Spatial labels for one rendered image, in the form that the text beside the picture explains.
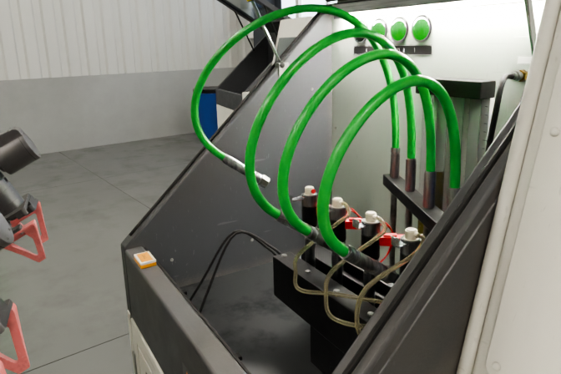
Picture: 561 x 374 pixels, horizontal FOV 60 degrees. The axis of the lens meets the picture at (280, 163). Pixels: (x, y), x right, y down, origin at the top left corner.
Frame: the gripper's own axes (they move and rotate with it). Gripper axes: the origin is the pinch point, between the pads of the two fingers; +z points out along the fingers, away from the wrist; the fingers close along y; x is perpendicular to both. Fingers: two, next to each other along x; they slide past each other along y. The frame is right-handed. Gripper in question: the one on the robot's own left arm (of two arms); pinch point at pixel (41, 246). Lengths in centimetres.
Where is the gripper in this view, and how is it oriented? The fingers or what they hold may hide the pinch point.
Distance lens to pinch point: 103.6
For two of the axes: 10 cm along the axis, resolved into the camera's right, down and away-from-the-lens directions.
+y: -3.8, -2.1, 9.0
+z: 4.4, 8.1, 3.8
